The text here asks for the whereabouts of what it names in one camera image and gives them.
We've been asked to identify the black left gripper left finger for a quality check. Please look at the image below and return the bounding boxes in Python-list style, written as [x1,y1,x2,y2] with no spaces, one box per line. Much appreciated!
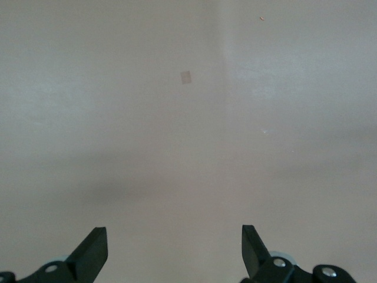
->
[16,226,108,283]

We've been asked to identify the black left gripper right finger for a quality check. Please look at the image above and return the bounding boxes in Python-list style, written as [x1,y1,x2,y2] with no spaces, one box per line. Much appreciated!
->
[240,224,299,283]

